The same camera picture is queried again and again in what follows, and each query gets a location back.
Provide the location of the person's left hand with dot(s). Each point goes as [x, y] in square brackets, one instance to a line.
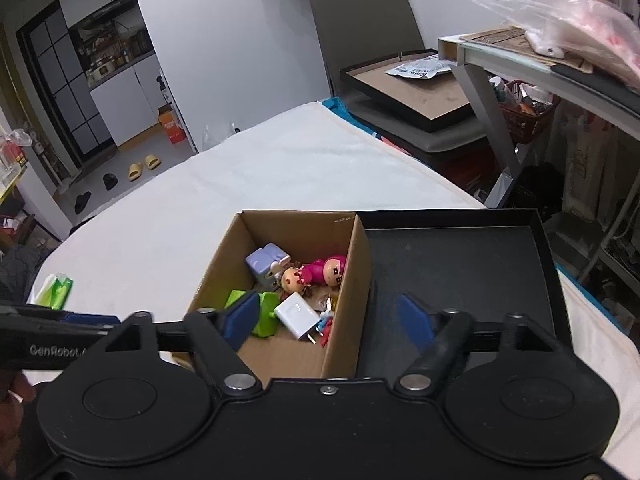
[12, 405]

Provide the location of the brown-haired figurine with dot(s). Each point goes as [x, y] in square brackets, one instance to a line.
[292, 279]

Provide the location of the glass table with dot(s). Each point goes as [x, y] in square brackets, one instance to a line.
[590, 90]

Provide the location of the brown cardboard sheet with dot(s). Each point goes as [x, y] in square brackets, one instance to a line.
[505, 40]

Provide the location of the cardboard box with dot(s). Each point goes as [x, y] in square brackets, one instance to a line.
[345, 320]

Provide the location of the black framed sliding door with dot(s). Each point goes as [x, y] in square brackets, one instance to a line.
[60, 90]

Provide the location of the white cabinet with shelf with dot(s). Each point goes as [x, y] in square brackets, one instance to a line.
[120, 85]

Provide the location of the blue printed cloth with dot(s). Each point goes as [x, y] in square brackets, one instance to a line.
[360, 122]

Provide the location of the black tray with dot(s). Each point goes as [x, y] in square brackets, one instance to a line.
[460, 270]

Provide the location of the grey plastic packet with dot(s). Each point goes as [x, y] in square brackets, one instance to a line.
[422, 68]

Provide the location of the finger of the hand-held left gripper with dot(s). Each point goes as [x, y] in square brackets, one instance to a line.
[92, 319]

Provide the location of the grey chair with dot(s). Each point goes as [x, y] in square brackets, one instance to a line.
[365, 25]

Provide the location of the black bag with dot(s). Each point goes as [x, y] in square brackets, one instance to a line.
[537, 190]

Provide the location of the black picture frame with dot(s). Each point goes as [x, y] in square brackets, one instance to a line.
[415, 100]

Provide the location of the orange box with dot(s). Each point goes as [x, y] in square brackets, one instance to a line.
[171, 125]

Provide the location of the white tote bag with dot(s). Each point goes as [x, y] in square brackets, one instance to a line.
[590, 170]

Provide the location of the green tissue packet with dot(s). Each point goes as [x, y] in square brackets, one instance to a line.
[55, 291]

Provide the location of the white charger plug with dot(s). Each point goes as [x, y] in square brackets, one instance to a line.
[297, 316]

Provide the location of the black slipper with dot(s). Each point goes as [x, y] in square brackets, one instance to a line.
[82, 202]
[110, 181]

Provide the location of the purple toy block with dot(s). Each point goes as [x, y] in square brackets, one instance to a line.
[267, 262]

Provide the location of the pink hooded figurine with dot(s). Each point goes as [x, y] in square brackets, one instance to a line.
[325, 271]

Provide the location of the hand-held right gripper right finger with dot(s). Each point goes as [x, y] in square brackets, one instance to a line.
[415, 319]

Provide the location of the green toy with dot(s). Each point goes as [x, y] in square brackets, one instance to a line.
[267, 317]

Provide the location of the red crab toy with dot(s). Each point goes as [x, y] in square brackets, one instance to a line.
[324, 329]

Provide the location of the yellow slipper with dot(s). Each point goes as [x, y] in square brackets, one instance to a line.
[153, 161]
[135, 171]

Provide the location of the red basket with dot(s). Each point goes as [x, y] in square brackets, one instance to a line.
[530, 120]

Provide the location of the clear plastic bag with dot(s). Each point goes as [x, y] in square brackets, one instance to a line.
[565, 20]

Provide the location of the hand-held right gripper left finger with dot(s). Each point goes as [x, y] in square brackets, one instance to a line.
[243, 317]

